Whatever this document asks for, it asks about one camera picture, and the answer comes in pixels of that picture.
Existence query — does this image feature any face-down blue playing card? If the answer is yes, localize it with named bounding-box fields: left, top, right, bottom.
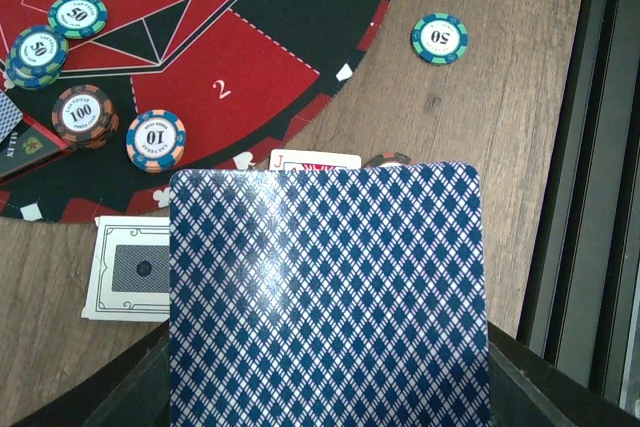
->
left=0, top=91, right=23, bottom=142

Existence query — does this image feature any red black chip stack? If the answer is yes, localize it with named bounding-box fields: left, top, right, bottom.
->
left=364, top=152, right=412, bottom=168

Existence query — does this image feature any blue white ten chip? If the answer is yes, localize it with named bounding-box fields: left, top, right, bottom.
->
left=126, top=109, right=186, bottom=173

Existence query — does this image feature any white card box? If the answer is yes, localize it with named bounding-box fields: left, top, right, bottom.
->
left=81, top=216, right=170, bottom=323

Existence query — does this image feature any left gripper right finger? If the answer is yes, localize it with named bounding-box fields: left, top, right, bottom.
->
left=488, top=323, right=639, bottom=426

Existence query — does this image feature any red black hundred chip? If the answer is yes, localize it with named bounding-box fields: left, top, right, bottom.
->
left=51, top=84, right=119, bottom=150

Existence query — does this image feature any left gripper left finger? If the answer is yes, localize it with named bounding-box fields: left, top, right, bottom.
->
left=13, top=324, right=168, bottom=427

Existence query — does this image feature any grey playing card deck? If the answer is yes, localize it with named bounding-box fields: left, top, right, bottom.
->
left=169, top=162, right=491, bottom=426

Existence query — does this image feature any face-up queen playing card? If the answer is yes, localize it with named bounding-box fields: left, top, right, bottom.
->
left=269, top=149, right=362, bottom=171

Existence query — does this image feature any green blue chip stack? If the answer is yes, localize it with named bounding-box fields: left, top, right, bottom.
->
left=410, top=13, right=469, bottom=65

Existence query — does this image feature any triangular black dealer button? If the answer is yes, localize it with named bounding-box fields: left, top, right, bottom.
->
left=1, top=114, right=76, bottom=183

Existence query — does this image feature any round red black poker mat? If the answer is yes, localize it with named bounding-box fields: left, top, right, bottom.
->
left=1, top=0, right=390, bottom=222

